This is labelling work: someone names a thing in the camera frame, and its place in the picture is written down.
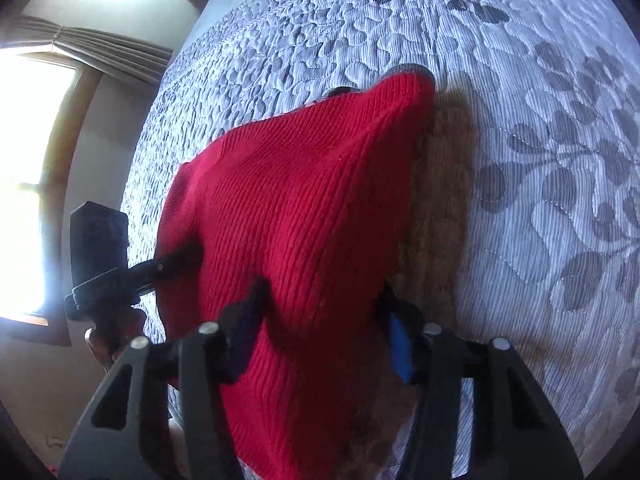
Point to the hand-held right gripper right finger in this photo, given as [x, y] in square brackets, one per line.
[400, 347]

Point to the grey patterned quilt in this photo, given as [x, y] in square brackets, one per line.
[525, 160]

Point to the beige curtain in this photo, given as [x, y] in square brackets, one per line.
[105, 45]

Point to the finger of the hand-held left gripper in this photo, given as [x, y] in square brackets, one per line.
[167, 261]

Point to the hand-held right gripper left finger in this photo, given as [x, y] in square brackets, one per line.
[245, 332]

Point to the light blue bed sheet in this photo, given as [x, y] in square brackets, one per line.
[220, 15]

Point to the red knit sweater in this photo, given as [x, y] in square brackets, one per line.
[300, 190]

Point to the wooden framed window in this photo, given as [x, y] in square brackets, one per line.
[30, 175]

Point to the person's left hand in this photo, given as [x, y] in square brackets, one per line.
[102, 347]

